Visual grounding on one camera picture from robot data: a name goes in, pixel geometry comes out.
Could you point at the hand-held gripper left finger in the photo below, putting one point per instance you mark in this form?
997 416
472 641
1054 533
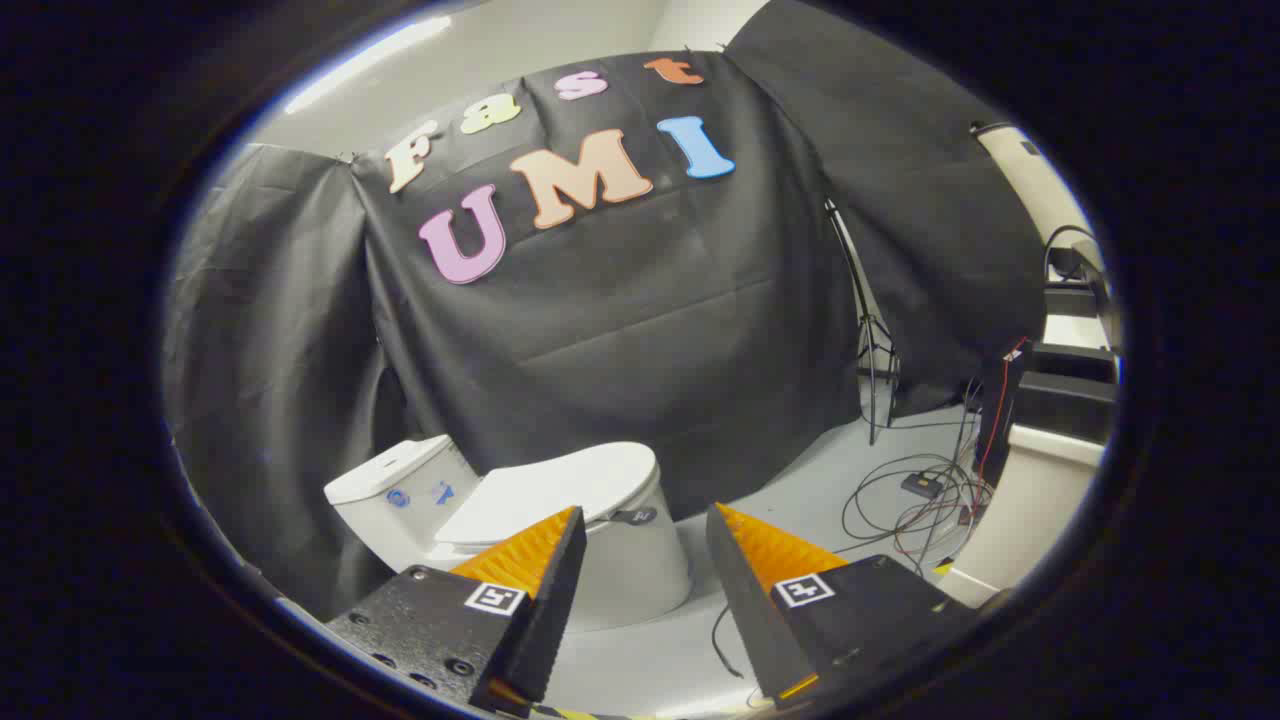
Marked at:
545 620

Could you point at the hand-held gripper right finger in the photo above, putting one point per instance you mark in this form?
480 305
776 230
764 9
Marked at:
750 610

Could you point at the white toilet lid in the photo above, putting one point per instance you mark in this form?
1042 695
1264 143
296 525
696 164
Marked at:
560 485

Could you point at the white toilet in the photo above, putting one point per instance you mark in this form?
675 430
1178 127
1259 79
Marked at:
650 575

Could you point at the black power adapter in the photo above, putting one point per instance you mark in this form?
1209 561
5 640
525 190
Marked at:
922 485

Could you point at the white cabinet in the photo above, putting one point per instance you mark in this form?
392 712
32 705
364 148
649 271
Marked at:
1020 510

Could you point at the black tripod stand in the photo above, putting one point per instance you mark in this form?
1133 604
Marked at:
872 345

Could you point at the black backdrop cloth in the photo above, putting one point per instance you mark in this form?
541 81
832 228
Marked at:
650 330

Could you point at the black equipment case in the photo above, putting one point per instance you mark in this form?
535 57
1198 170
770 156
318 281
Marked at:
1065 408
1070 360

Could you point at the white pillar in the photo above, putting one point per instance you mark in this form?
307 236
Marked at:
1040 190

